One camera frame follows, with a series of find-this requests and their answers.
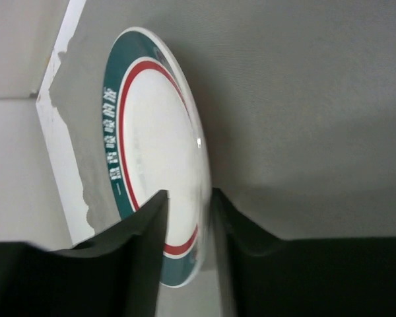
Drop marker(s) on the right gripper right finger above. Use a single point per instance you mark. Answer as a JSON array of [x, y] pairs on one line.
[[261, 274]]

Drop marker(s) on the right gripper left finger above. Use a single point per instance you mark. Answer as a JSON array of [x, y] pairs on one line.
[[115, 273]]

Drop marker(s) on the white plate green red rim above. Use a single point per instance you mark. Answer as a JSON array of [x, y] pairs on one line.
[[154, 140]]

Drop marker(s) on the grey cloth placemat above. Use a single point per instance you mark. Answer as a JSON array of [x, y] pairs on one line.
[[297, 100]]

